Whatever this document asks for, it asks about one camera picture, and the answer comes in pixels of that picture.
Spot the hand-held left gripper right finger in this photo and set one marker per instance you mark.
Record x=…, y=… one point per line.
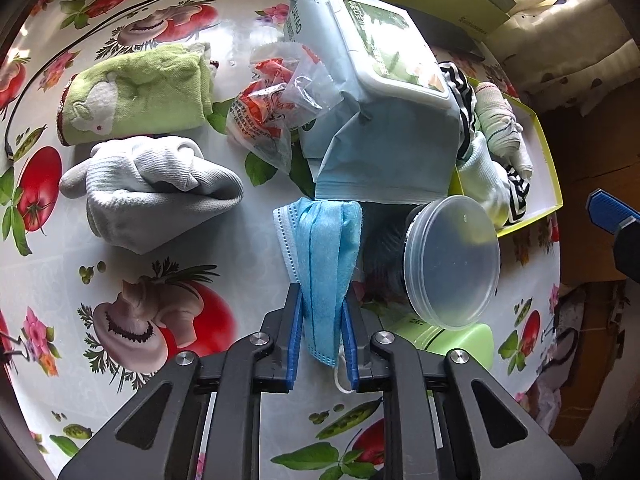
x=350, y=360

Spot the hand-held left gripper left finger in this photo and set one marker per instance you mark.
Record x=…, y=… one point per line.
x=296, y=345

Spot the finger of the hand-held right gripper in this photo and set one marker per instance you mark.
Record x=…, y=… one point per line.
x=610, y=210

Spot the yellow-green shallow tray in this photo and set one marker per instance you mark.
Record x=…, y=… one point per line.
x=542, y=160

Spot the blue face mask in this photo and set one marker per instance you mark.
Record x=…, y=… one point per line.
x=320, y=260

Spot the cream sock red trim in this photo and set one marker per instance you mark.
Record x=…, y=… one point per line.
x=495, y=110

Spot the pale grey-green sock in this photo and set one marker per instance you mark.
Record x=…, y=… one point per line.
x=150, y=190

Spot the green cup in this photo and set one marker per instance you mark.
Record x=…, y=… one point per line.
x=450, y=342

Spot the dark cloth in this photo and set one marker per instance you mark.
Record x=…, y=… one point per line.
x=385, y=260

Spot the white pale green sock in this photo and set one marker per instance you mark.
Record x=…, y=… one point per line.
x=482, y=180

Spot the clear plastic round container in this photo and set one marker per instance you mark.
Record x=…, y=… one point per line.
x=450, y=265

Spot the slipper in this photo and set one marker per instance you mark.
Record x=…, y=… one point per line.
x=565, y=350

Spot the cream dotted curtain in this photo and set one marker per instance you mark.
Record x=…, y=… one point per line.
x=565, y=50

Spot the clear plastic bag red print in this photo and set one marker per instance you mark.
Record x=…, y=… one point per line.
x=270, y=110

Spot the fruit print tablecloth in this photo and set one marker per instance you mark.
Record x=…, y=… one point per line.
x=60, y=270

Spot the light blue wet wipes pack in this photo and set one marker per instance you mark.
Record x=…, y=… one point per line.
x=380, y=85

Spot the black binder clip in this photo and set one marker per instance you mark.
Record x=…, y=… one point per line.
x=15, y=350

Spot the green rabbit towel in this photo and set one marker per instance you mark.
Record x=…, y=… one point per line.
x=135, y=95

